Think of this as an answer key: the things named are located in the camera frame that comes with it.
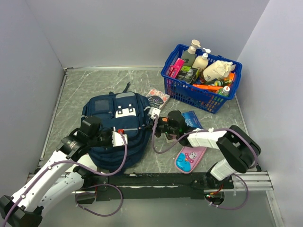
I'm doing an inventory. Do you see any green drink bottle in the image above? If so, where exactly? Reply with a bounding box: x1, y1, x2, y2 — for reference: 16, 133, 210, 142
216, 86, 231, 96

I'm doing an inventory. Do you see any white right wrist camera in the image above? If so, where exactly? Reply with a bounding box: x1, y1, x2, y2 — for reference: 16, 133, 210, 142
148, 107, 161, 120

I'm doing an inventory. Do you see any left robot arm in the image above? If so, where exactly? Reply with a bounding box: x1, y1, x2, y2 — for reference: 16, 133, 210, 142
0, 116, 112, 227

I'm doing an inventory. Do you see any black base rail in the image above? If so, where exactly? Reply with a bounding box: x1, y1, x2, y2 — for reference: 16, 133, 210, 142
76, 172, 234, 204

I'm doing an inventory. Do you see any cream pump bottle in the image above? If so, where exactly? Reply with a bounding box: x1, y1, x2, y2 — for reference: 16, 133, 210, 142
192, 48, 211, 72

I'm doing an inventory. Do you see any black green box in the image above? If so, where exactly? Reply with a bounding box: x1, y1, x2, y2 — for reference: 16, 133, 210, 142
177, 66, 199, 85

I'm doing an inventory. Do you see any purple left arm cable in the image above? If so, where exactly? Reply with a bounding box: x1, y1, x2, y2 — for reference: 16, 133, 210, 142
4, 132, 128, 222

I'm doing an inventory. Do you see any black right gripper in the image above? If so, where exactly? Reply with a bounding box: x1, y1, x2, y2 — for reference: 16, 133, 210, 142
144, 116, 178, 138

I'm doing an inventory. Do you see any pink box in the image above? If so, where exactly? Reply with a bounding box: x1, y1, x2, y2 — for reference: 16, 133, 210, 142
169, 58, 185, 79

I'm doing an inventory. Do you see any grey-green pump bottle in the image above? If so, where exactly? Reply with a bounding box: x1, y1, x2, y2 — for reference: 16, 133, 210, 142
181, 39, 201, 67

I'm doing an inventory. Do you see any navy blue student backpack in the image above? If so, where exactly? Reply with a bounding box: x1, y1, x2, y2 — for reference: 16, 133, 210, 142
81, 90, 152, 172

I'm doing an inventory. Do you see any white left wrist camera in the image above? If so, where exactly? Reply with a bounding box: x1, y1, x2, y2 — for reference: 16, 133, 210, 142
112, 129, 128, 147

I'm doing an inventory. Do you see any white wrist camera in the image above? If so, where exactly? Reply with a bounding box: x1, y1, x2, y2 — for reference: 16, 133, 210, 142
112, 129, 128, 147
148, 107, 161, 120

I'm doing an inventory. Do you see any aluminium frame rail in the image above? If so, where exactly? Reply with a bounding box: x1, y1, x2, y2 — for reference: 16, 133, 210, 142
22, 171, 273, 195

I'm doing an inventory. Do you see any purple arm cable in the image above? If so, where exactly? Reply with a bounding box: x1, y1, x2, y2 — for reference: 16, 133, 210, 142
151, 115, 258, 210
4, 132, 128, 222

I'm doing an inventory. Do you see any white notebook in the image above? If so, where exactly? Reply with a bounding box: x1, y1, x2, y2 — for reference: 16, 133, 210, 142
65, 154, 98, 174

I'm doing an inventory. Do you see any blue plastic basket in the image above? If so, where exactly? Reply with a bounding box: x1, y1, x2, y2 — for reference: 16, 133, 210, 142
161, 44, 242, 114

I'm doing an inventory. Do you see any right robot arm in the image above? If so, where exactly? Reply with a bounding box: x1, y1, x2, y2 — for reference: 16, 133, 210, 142
151, 110, 261, 188

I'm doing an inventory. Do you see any pink cartoon pencil case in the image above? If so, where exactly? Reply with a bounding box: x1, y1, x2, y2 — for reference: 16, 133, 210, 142
175, 147, 207, 174

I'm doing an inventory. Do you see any Little Women floral book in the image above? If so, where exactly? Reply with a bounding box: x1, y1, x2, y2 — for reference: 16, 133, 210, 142
146, 88, 170, 110

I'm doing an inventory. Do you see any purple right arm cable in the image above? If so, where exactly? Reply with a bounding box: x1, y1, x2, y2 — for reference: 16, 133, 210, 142
151, 115, 258, 210

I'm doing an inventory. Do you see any beige cloth bag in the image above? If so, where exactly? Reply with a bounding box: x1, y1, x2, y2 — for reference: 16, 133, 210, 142
202, 60, 236, 82

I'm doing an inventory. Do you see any Jane Eyre blue book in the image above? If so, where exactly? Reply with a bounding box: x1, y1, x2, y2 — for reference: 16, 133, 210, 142
166, 111, 203, 143

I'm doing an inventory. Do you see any dark glass bottle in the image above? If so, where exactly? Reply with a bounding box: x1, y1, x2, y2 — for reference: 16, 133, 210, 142
204, 79, 232, 87

